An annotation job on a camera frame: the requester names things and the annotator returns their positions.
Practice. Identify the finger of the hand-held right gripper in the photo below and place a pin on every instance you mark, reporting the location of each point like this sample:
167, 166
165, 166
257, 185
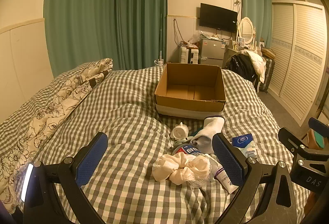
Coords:
318, 125
290, 139

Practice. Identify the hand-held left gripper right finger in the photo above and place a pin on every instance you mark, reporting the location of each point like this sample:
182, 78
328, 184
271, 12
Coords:
227, 159

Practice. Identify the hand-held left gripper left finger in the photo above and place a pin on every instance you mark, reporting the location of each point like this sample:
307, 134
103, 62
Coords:
92, 159

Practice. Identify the white cream tube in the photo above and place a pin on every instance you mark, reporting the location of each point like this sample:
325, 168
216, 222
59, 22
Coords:
226, 180

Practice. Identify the blue tissue packet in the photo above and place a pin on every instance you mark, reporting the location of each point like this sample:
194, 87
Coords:
243, 141

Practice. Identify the white sock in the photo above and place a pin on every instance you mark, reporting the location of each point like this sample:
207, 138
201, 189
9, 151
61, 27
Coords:
210, 129

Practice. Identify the cream lace scrunchie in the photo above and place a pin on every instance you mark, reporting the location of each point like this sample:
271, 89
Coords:
177, 165

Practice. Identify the small white figurine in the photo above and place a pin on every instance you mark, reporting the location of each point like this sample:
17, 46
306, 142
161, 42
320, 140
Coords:
178, 132

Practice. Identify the brown cardboard box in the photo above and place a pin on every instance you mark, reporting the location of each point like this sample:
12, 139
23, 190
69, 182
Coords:
190, 104

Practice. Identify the grey checkered blanket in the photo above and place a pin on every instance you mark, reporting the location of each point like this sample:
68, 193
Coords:
123, 100

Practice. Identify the dark suitcase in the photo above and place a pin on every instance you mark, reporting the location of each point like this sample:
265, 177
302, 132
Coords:
267, 75

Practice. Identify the white louvred wardrobe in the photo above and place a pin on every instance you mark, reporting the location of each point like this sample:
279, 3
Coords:
295, 59

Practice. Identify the floral patterned quilt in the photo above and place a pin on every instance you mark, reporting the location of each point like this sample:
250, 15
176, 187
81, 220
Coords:
64, 95

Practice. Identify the white padded coat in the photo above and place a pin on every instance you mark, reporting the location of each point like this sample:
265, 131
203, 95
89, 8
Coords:
257, 61

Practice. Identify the black jacket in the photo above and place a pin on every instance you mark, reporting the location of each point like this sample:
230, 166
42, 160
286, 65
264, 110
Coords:
241, 66

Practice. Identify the small silver fridge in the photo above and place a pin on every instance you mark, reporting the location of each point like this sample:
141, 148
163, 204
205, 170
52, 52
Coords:
211, 50

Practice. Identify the white suitcase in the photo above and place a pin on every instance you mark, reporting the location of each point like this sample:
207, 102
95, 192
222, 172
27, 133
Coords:
189, 55

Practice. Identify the white oval mirror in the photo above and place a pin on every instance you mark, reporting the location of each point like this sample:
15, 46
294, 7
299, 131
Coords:
246, 30

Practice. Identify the clear plastic bag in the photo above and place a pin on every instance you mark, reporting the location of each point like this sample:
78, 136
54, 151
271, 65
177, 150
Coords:
194, 39

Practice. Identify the wide green curtain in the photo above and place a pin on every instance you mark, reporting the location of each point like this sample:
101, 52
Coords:
82, 21

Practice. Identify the narrow green curtain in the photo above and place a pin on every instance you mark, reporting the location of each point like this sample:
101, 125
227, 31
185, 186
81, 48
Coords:
253, 0

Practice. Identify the black wall television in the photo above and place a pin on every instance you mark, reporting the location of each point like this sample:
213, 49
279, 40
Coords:
218, 18

